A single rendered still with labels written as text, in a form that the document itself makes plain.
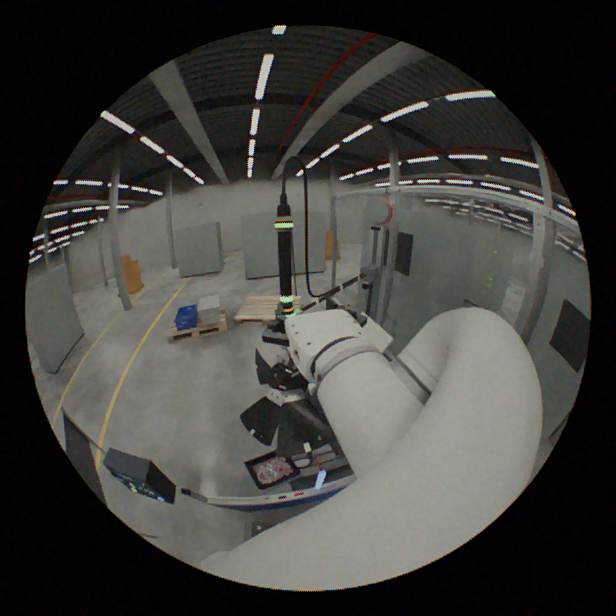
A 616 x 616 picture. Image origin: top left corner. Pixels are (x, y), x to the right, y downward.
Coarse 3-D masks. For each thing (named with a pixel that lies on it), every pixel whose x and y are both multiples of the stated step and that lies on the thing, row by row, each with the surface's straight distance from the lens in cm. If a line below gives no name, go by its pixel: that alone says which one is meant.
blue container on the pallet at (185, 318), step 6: (186, 306) 415; (192, 306) 413; (180, 312) 419; (186, 312) 421; (192, 312) 419; (180, 318) 410; (186, 318) 360; (192, 318) 360; (180, 324) 369; (186, 324) 367; (192, 324) 364; (180, 330) 376
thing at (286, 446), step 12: (288, 408) 76; (300, 408) 75; (312, 408) 75; (288, 420) 74; (300, 420) 72; (312, 420) 72; (324, 420) 71; (288, 432) 72; (300, 432) 70; (312, 432) 70; (324, 432) 69; (288, 444) 70; (300, 444) 69; (312, 444) 68; (324, 444) 67; (288, 456) 70
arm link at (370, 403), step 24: (360, 360) 18; (384, 360) 19; (336, 384) 17; (360, 384) 16; (384, 384) 15; (408, 384) 15; (336, 408) 17; (360, 408) 15; (384, 408) 15; (408, 408) 14; (336, 432) 18; (360, 432) 15; (384, 432) 14; (360, 456) 15
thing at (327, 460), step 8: (320, 448) 187; (328, 448) 188; (296, 456) 184; (304, 456) 184; (312, 456) 186; (320, 456) 184; (328, 456) 185; (336, 456) 187; (344, 456) 190; (296, 464) 182; (304, 464) 181; (312, 464) 182; (320, 464) 182; (328, 464) 182; (336, 464) 183; (344, 464) 184; (304, 472) 179; (312, 472) 180
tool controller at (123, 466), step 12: (108, 456) 93; (120, 456) 88; (132, 456) 84; (108, 468) 93; (120, 468) 84; (132, 468) 81; (144, 468) 78; (156, 468) 81; (120, 480) 98; (132, 480) 83; (144, 480) 75; (156, 480) 80; (168, 480) 87; (144, 492) 91; (156, 492) 81; (168, 492) 86
